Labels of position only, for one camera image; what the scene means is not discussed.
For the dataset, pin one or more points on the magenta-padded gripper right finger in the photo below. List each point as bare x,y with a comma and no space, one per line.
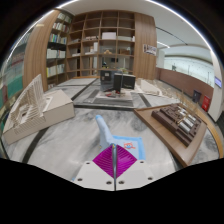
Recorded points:
131,173

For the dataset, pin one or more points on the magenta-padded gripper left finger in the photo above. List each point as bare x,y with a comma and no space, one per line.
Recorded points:
100,173

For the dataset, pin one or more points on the light blue printed towel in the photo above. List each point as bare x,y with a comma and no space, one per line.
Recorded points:
104,133

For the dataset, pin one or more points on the dark brown building model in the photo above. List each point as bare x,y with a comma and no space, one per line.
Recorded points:
173,121

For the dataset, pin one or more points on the white architectural building model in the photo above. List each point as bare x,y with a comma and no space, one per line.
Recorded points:
56,110

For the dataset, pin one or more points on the small white building model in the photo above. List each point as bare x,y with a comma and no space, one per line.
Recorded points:
148,87

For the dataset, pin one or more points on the dark grey block model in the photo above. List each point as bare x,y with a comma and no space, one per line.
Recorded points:
126,81

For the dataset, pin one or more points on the dark bin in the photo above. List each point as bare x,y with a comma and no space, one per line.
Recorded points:
196,96

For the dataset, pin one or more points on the red bin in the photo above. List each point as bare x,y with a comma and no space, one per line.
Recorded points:
206,104

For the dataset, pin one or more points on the bookshelf with colourful books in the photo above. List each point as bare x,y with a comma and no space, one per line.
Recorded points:
13,83

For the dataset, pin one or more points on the wooden shelf unit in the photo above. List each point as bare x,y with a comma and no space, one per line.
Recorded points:
144,30

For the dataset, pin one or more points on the grey model base plate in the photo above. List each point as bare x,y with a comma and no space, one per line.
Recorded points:
110,101

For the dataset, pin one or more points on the wall poster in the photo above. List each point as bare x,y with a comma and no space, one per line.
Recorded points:
150,49

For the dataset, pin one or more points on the blue wall screen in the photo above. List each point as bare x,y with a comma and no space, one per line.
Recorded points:
218,82

